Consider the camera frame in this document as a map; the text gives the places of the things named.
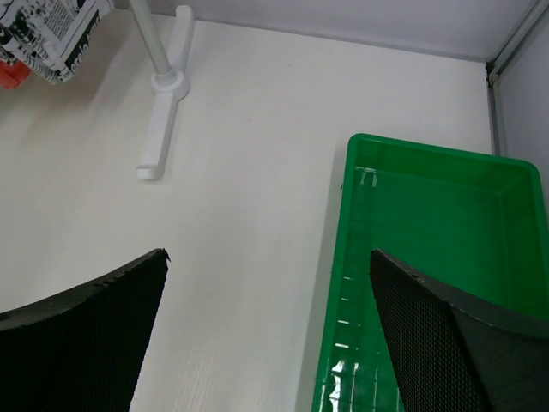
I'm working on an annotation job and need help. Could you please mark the newsprint pattern trousers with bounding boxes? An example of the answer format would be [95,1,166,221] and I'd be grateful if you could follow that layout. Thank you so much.
[1,0,114,84]

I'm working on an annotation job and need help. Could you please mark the white clothes rack stand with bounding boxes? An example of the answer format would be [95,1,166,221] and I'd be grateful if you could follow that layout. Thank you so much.
[130,1,196,181]

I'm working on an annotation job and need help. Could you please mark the green plastic bin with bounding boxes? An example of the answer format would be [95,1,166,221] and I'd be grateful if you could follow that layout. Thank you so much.
[296,134,548,411]

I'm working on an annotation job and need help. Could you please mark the aluminium corner frame post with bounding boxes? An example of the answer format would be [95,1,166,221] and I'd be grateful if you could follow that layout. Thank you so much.
[486,1,548,156]

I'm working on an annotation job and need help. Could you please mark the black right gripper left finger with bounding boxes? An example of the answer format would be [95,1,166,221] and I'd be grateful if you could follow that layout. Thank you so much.
[1,249,170,411]

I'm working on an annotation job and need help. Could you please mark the red white patterned garment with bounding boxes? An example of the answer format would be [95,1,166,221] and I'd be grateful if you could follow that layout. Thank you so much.
[0,60,32,90]

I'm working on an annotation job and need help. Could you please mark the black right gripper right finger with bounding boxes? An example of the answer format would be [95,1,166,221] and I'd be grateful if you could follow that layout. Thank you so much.
[370,250,548,411]

